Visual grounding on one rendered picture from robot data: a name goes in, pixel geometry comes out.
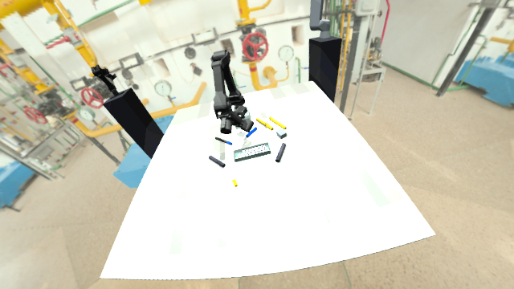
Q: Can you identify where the white keyboard with letter keys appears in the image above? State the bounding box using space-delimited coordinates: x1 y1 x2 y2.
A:
233 142 271 162

